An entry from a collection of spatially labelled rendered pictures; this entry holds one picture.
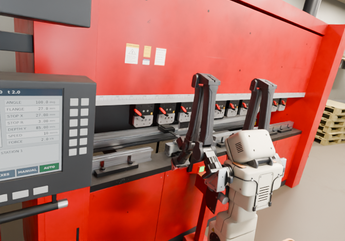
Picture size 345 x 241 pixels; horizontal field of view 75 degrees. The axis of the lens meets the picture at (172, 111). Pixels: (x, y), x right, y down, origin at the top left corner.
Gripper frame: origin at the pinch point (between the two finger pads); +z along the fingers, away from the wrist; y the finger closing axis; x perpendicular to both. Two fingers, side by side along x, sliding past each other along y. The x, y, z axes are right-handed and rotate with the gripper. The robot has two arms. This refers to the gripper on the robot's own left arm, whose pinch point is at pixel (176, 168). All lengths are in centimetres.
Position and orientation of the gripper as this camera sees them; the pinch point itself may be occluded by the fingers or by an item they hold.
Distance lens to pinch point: 149.0
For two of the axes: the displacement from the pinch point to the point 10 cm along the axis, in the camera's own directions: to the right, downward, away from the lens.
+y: -8.8, 0.0, -4.8
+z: -3.4, 7.1, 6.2
